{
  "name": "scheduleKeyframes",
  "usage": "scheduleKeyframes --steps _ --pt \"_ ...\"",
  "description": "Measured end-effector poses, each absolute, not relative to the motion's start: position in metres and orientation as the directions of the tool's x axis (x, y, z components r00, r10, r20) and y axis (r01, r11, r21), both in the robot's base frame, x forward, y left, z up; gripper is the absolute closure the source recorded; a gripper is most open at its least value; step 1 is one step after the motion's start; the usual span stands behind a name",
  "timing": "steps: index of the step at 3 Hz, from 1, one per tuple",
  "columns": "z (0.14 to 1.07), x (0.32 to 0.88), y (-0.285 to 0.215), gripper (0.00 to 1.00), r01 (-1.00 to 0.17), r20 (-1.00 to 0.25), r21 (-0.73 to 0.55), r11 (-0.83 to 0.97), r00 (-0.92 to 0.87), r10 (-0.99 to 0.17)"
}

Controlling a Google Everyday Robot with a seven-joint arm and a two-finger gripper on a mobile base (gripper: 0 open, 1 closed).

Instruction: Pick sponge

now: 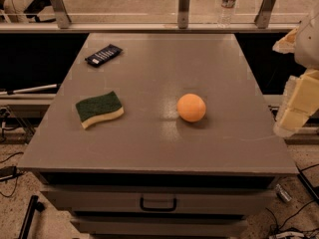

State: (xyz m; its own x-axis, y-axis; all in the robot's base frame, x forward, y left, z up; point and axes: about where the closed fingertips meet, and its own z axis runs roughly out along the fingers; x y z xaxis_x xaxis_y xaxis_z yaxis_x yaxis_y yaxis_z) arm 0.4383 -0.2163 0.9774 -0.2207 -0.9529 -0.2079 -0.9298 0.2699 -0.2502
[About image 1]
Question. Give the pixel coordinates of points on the silver pole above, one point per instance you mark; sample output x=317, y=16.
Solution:
x=28, y=90

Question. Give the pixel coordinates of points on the person sitting in background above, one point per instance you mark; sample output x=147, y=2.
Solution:
x=20, y=0

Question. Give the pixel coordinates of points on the metal railing frame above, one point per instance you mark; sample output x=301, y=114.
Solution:
x=159, y=16

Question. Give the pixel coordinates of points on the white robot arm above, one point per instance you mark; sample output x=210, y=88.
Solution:
x=307, y=41

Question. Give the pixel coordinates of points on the metal can on floor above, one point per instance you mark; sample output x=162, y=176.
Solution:
x=282, y=193

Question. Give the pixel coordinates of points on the black stand on floor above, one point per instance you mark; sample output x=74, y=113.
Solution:
x=33, y=206

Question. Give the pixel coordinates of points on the white power strip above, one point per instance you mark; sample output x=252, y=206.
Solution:
x=287, y=235

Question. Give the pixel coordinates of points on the green and yellow sponge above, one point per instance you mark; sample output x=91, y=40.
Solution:
x=100, y=108

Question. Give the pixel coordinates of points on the clear plastic water bottle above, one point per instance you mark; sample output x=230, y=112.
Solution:
x=227, y=9

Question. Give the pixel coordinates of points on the grey upper drawer with handle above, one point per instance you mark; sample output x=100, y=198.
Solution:
x=85, y=198

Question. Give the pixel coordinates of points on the grey lower drawer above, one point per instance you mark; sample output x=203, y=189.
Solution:
x=137, y=226

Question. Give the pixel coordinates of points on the orange ball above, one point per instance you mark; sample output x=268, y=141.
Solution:
x=191, y=107

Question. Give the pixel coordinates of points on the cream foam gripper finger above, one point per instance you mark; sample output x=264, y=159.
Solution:
x=286, y=44
x=300, y=101

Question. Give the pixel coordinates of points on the black power adapter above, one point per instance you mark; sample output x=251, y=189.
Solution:
x=8, y=172

